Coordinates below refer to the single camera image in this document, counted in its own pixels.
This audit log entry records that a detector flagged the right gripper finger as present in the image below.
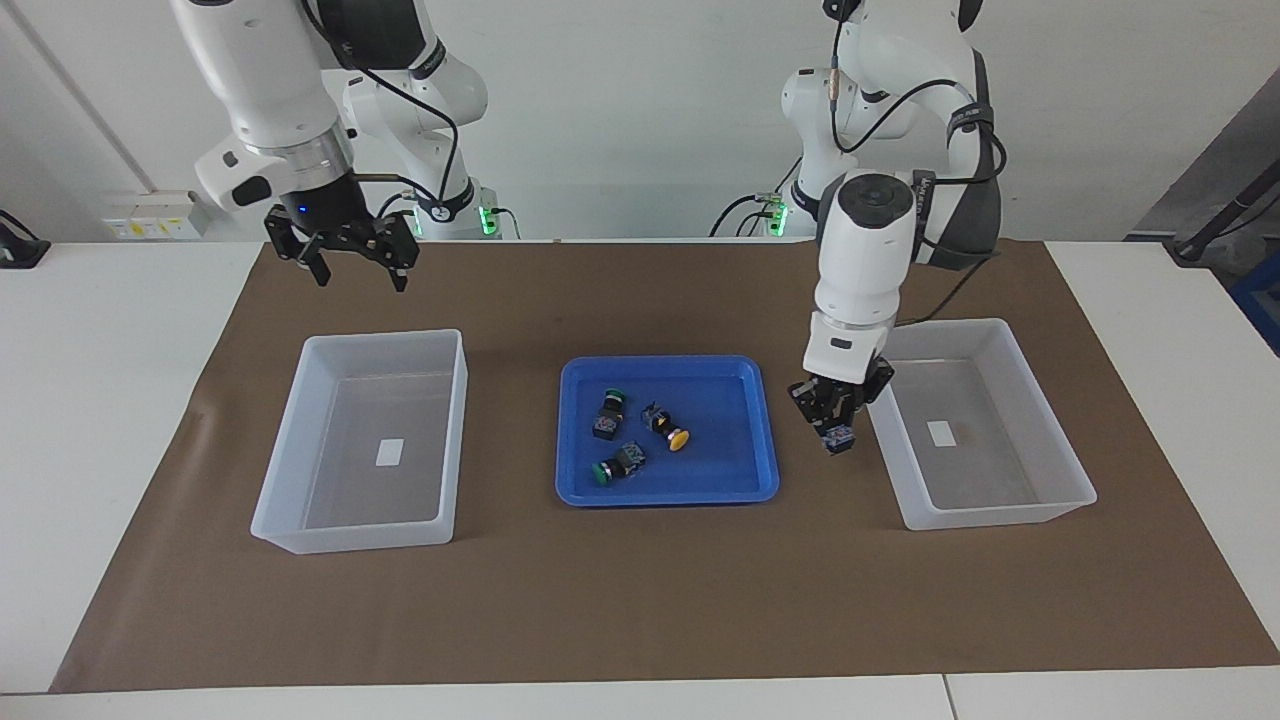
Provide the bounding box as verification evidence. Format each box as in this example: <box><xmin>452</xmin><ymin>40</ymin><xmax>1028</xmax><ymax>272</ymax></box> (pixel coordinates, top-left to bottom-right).
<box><xmin>264</xmin><ymin>204</ymin><xmax>332</xmax><ymax>289</ymax></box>
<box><xmin>371</xmin><ymin>212</ymin><xmax>420</xmax><ymax>294</ymax></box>

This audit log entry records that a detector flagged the green push button switch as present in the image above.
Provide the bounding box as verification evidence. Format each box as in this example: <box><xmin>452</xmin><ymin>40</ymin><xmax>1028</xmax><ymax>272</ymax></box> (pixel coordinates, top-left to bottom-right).
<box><xmin>592</xmin><ymin>388</ymin><xmax>629</xmax><ymax>442</ymax></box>
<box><xmin>590</xmin><ymin>441</ymin><xmax>647</xmax><ymax>489</ymax></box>

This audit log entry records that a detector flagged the blue plastic tray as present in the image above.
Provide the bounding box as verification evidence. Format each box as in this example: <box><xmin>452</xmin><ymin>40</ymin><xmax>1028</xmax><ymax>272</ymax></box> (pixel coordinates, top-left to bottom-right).
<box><xmin>555</xmin><ymin>354</ymin><xmax>781</xmax><ymax>508</ymax></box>

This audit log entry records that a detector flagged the translucent white plastic box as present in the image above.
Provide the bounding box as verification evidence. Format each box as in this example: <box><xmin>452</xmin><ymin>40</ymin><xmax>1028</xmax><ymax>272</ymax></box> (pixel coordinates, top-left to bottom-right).
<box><xmin>250</xmin><ymin>329</ymin><xmax>470</xmax><ymax>556</ymax></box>
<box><xmin>854</xmin><ymin>318</ymin><xmax>1099</xmax><ymax>532</ymax></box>

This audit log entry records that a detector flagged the brown paper table mat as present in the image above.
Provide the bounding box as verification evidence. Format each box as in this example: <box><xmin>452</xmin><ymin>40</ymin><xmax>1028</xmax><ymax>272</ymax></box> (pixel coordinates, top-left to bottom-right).
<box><xmin>50</xmin><ymin>238</ymin><xmax>1280</xmax><ymax>694</ymax></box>

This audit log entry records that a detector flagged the black tripod stand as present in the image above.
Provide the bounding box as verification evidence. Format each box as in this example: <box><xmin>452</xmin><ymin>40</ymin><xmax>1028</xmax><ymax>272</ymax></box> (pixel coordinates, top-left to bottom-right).
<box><xmin>1165</xmin><ymin>160</ymin><xmax>1280</xmax><ymax>264</ymax></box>

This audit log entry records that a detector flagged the blue crate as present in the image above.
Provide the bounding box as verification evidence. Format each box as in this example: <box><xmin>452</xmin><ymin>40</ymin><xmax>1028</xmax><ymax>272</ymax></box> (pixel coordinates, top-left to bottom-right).
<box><xmin>1228</xmin><ymin>255</ymin><xmax>1280</xmax><ymax>357</ymax></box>

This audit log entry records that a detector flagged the dark grey panel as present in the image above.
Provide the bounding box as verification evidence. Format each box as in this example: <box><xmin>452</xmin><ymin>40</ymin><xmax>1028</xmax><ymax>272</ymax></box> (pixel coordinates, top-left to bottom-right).
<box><xmin>1125</xmin><ymin>95</ymin><xmax>1280</xmax><ymax>241</ymax></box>

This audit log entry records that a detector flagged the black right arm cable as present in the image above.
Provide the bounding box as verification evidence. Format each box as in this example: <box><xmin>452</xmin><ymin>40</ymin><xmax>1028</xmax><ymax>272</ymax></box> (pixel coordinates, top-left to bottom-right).
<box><xmin>300</xmin><ymin>0</ymin><xmax>462</xmax><ymax>207</ymax></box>

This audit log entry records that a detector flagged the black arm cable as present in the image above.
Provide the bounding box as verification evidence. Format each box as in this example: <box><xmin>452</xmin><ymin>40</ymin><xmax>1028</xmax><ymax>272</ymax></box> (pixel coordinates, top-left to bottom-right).
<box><xmin>300</xmin><ymin>0</ymin><xmax>462</xmax><ymax>207</ymax></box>
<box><xmin>824</xmin><ymin>0</ymin><xmax>1007</xmax><ymax>327</ymax></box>

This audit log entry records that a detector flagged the white wall power strip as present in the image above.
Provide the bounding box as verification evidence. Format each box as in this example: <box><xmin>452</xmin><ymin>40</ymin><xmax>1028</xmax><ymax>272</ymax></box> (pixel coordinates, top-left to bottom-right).
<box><xmin>104</xmin><ymin>190</ymin><xmax>211</xmax><ymax>242</ymax></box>

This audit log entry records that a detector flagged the black clamp mount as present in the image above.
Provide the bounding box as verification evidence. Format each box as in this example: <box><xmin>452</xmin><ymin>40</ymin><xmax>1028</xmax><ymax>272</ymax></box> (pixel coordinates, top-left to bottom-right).
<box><xmin>0</xmin><ymin>209</ymin><xmax>52</xmax><ymax>270</ymax></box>

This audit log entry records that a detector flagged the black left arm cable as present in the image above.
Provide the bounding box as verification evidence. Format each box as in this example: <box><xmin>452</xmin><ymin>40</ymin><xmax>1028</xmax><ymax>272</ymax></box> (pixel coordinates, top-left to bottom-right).
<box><xmin>824</xmin><ymin>0</ymin><xmax>1007</xmax><ymax>327</ymax></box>

